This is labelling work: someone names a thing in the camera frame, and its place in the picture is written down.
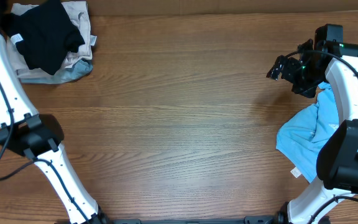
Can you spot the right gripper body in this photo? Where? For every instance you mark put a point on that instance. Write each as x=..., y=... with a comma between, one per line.
x=306, y=78

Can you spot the light blue t-shirt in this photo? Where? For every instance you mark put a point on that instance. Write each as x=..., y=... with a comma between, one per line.
x=302, y=137

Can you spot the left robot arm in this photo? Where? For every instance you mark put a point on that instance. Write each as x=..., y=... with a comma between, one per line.
x=39, y=137

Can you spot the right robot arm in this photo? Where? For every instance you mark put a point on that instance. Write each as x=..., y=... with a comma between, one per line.
x=326, y=58

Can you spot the folded light blue denim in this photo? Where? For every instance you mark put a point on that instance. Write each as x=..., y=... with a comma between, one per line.
x=76, y=72

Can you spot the folded beige garment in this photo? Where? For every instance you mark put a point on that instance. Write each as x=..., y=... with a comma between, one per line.
x=78, y=14

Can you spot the folded black shirt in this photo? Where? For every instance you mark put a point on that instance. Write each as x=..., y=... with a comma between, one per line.
x=43, y=35

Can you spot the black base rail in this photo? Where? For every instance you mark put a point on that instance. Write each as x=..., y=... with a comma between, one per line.
x=194, y=221

